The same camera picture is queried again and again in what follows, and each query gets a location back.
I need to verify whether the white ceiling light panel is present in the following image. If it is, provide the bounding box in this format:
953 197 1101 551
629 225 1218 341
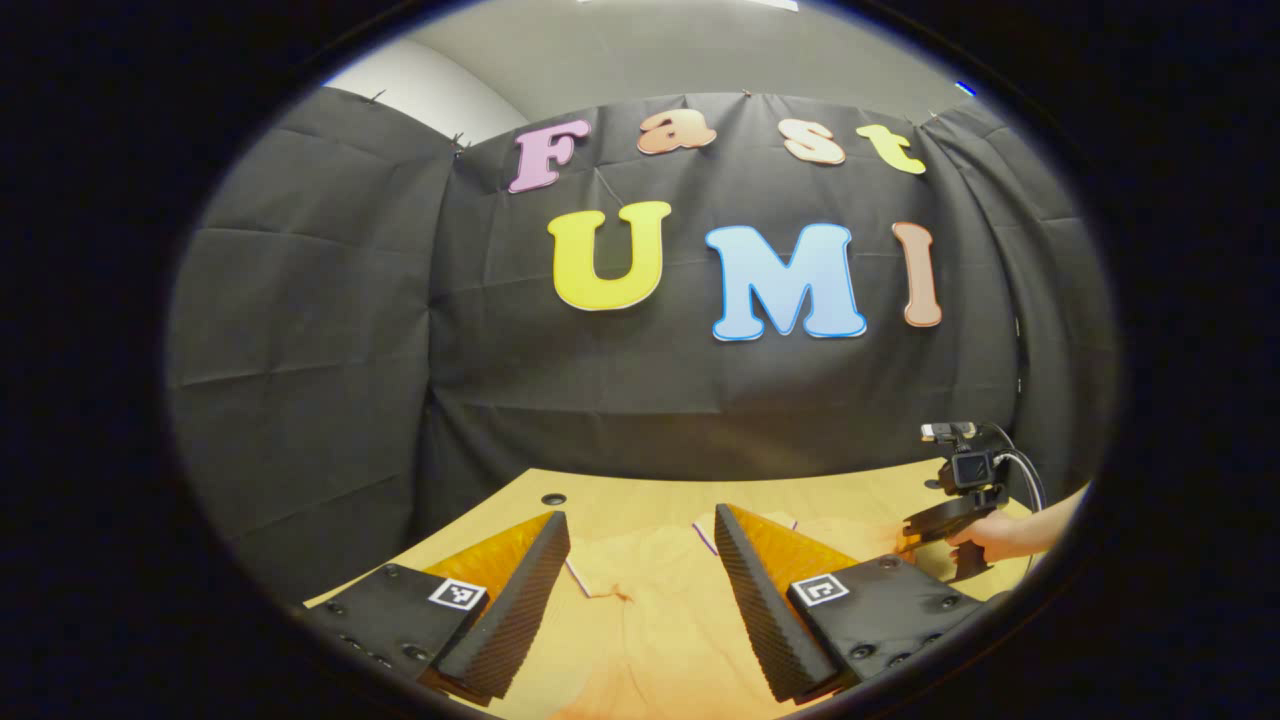
575 0 801 13

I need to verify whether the orange T-shirt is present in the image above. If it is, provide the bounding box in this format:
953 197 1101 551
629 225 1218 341
500 508 906 720

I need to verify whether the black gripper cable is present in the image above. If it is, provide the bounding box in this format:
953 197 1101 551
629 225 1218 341
980 422 1049 516

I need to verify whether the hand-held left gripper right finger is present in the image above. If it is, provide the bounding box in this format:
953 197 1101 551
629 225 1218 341
713 503 986 704

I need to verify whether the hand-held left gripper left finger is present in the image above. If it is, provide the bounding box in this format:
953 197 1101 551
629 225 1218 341
300 510 571 706

